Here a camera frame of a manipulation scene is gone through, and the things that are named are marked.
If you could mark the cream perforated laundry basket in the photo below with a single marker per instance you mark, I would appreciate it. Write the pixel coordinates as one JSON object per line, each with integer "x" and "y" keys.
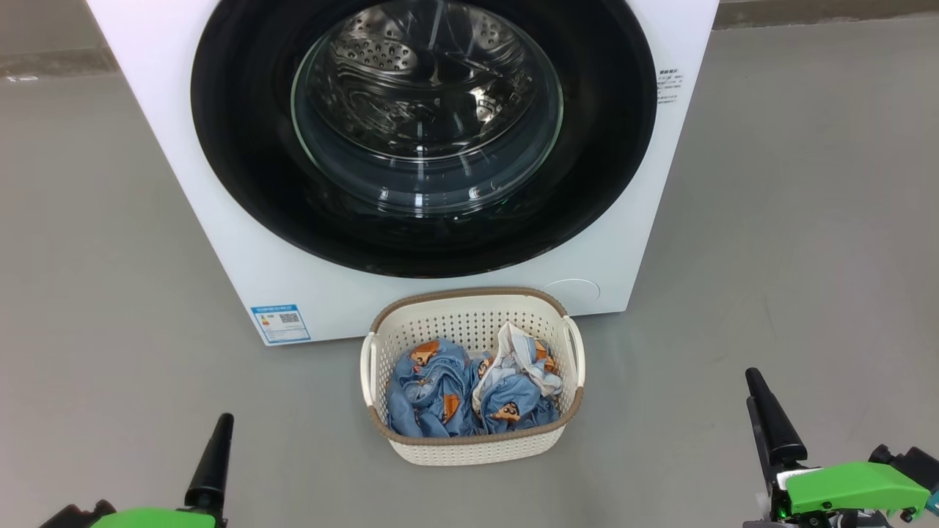
{"x": 469, "y": 319}

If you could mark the teal right camera connector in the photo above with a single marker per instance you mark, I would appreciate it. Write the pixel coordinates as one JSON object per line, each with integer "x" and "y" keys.
{"x": 933, "y": 503}

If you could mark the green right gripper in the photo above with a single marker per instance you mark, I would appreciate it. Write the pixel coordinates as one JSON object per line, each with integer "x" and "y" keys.
{"x": 851, "y": 491}

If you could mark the black round glass washer door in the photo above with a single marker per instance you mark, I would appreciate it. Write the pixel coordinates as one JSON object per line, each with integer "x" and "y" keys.
{"x": 242, "y": 147}

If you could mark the white front-load washing machine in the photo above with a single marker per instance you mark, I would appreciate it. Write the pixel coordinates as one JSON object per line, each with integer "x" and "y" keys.
{"x": 183, "y": 110}

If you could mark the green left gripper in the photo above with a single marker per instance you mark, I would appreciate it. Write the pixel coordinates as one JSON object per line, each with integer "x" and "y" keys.
{"x": 154, "y": 519}

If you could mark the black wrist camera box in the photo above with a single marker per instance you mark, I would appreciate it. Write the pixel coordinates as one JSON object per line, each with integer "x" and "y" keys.
{"x": 73, "y": 517}
{"x": 913, "y": 462}

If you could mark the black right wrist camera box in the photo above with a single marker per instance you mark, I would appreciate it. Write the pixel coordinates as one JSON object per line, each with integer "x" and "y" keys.
{"x": 913, "y": 462}

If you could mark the blue white cartoon print garment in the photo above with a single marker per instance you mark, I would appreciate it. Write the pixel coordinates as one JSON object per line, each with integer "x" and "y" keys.
{"x": 513, "y": 400}

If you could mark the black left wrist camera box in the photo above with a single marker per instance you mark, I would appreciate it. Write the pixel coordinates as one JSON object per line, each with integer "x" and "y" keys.
{"x": 73, "y": 517}

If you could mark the blue energy label sticker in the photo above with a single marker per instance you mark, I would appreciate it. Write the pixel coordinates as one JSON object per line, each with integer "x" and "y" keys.
{"x": 280, "y": 323}

